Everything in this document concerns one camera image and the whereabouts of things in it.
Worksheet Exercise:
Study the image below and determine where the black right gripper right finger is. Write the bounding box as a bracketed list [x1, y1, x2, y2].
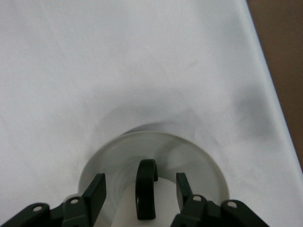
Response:
[171, 172, 268, 227]

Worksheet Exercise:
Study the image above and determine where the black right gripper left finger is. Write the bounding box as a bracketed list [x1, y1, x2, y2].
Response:
[0, 173, 107, 227]

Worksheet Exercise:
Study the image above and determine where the white mug with black handle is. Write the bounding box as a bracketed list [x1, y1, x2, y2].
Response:
[111, 159, 184, 227]

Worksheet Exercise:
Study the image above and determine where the gray round plate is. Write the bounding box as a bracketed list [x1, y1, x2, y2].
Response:
[78, 131, 231, 227]

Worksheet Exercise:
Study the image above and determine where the white tablecloth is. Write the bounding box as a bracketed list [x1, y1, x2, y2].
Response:
[0, 0, 303, 227]

